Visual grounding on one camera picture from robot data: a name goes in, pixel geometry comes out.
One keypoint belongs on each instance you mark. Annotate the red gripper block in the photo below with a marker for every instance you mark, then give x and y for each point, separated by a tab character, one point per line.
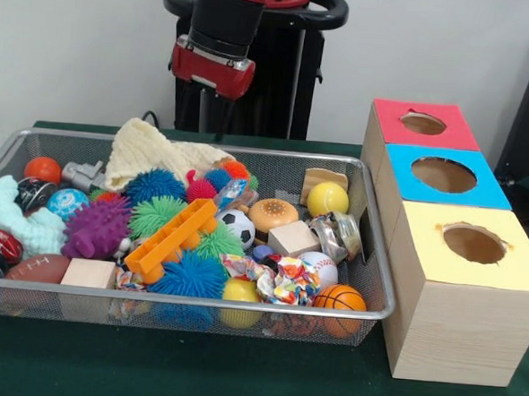
211	71

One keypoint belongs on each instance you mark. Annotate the crushed clear plastic bottle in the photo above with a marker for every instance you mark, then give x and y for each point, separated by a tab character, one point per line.
231	193

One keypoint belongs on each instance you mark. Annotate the orange toy brick round studs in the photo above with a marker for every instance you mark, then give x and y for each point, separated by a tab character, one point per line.
170	240

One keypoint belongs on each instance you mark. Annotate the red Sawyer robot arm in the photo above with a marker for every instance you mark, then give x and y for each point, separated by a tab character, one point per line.
226	12

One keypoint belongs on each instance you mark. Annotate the clear shallow mesh bin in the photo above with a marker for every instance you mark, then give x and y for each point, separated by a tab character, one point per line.
87	313

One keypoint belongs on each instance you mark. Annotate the wooden box three holes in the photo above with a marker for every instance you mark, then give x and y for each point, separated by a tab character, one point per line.
455	317

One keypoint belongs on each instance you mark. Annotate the cream knitted cloth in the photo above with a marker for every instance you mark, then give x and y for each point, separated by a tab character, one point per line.
155	151

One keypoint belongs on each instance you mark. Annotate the small black white soccer ball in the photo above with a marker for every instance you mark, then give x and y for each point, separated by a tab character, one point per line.
237	228

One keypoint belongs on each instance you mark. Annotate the green spiky ball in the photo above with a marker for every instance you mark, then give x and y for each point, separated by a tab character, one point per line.
219	242
156	216

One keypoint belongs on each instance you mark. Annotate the yellow green ball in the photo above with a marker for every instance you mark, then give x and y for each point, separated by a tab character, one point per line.
327	199

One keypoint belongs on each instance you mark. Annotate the blue spiky ball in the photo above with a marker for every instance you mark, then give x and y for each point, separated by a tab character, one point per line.
190	274

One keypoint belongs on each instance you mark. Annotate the purple spiky ball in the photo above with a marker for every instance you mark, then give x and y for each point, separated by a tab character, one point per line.
96	227

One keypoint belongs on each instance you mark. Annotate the red orange ball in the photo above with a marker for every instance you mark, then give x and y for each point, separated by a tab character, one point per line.
42	169

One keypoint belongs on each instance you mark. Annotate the small orange basketball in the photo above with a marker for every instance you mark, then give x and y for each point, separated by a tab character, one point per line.
339	298

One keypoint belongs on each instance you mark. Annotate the dark green table cloth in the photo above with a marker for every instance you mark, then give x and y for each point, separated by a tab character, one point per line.
236	376

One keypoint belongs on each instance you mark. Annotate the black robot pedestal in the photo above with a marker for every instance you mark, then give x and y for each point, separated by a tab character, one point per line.
280	82

